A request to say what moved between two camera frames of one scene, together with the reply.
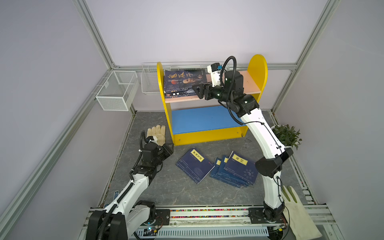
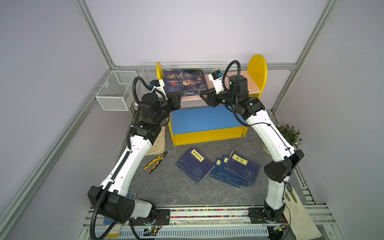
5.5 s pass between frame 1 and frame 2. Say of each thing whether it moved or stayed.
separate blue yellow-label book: stayed
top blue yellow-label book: stayed
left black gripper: moved
